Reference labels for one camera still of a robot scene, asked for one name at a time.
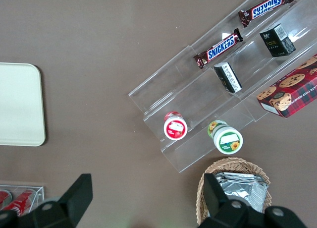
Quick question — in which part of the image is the light wicker basket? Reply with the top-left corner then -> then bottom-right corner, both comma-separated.
196,157 -> 273,227

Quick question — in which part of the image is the small black box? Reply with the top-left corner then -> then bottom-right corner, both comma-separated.
259,23 -> 296,58
213,61 -> 243,94

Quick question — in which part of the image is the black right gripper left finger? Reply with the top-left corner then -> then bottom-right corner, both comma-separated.
32,173 -> 94,228

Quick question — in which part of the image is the silver foil container stack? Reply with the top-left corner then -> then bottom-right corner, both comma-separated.
213,171 -> 270,214

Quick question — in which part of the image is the green lid cup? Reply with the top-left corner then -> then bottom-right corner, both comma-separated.
207,119 -> 244,156

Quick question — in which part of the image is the clear acrylic tiered shelf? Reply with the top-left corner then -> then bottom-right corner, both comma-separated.
128,0 -> 317,174

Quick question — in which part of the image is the cream plastic tray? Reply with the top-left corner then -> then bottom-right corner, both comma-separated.
0,62 -> 47,147

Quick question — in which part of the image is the Snickers chocolate bar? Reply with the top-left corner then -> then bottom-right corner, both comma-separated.
193,28 -> 244,70
238,0 -> 296,28

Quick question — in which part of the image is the red plaid cookie box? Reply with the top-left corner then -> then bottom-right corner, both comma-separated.
256,54 -> 317,119

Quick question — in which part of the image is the clear acrylic bottle rack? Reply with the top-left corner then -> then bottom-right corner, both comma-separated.
0,184 -> 46,218

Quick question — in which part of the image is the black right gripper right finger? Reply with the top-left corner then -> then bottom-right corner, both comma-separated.
198,173 -> 251,228

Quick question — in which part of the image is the red lid cup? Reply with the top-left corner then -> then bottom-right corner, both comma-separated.
163,111 -> 188,141

